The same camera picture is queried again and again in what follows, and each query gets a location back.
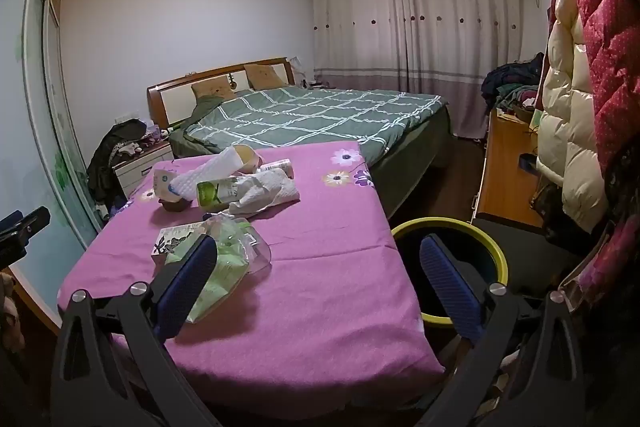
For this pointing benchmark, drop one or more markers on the purple floral cloth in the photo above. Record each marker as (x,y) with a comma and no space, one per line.
(320,287)

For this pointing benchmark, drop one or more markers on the white tissue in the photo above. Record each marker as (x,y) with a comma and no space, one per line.
(267,194)

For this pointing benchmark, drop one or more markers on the yellow rimmed dark waste bin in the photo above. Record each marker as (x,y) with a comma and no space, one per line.
(450,224)

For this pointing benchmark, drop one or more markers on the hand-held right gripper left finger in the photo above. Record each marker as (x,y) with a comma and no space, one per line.
(187,277)

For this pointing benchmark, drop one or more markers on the green white packet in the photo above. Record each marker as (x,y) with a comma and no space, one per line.
(215,193)

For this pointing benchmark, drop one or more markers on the pile of mixed clothes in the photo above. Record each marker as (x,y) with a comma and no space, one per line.
(510,82)

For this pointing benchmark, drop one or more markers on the dark green bed base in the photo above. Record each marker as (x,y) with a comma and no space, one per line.
(415,142)

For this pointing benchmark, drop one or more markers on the small brown bowl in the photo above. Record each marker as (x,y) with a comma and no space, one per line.
(175,205)

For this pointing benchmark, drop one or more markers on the white nightstand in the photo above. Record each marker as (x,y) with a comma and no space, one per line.
(142,169)

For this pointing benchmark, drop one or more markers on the pink floral bag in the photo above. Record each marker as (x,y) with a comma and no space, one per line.
(605,257)

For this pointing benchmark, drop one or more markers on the beige round container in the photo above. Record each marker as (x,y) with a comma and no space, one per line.
(250,157)

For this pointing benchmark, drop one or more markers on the bed with green quilt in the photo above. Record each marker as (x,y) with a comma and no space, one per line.
(310,112)

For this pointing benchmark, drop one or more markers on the long wooden dresser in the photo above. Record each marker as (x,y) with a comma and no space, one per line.
(505,187)

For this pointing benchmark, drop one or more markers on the red quilted jacket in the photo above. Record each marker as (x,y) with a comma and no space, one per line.
(605,32)

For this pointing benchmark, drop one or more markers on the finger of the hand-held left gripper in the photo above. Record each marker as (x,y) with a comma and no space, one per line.
(30,219)

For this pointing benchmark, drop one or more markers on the white textured paper towel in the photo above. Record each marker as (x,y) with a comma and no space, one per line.
(210,167)

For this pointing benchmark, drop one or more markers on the dark clothes heap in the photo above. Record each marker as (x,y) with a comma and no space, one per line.
(112,152)

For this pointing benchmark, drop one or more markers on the sliding door wardrobe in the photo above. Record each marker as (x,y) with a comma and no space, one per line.
(30,132)

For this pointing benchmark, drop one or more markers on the brown pillow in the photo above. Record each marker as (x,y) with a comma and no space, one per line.
(265,76)
(212,88)

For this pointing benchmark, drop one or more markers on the cream puffer jacket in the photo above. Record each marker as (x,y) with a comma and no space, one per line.
(565,132)

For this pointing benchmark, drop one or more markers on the floral patterned carton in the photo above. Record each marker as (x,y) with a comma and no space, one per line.
(172,239)

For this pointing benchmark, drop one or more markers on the wooden headboard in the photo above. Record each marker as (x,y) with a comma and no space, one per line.
(175,89)

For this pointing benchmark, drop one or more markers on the dark floral garment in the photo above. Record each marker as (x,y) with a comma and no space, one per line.
(625,187)

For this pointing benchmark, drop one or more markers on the pink white curtain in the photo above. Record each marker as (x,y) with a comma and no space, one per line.
(415,32)

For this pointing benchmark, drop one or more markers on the brown patterned handbag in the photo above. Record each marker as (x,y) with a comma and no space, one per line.
(545,204)

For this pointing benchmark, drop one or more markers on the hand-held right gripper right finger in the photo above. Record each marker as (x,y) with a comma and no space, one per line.
(450,282)

